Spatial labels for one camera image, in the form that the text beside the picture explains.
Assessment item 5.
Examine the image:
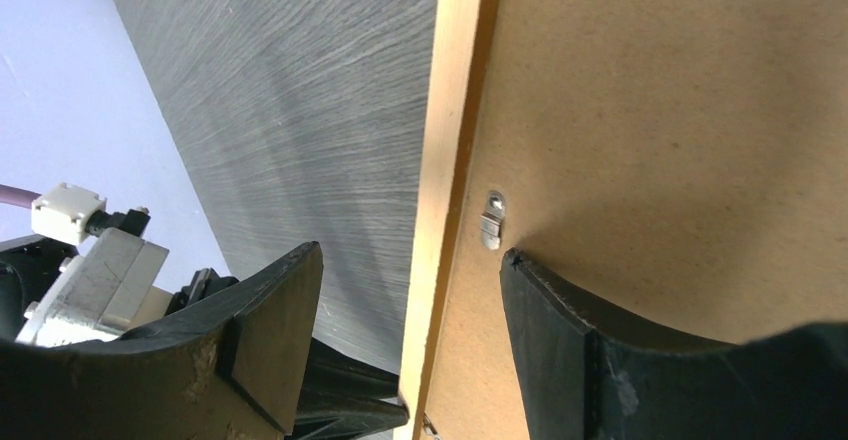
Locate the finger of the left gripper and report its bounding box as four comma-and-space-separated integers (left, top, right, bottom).
291, 339, 409, 440

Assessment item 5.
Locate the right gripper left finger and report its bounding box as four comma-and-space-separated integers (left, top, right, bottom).
1, 242, 323, 439

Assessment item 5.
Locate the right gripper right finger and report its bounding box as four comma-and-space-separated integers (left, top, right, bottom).
500, 249, 847, 439

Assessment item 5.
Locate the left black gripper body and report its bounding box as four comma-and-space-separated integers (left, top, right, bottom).
0, 235, 240, 342

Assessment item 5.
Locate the brown cardboard backing board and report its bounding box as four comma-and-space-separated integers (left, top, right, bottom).
425, 0, 847, 439

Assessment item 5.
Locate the orange wooden picture frame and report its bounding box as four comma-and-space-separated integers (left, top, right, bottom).
393, 0, 499, 439

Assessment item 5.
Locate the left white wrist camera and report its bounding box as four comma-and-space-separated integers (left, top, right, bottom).
15, 183, 169, 347

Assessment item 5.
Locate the silver frame retaining clip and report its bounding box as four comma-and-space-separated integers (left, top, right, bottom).
480, 190, 506, 251

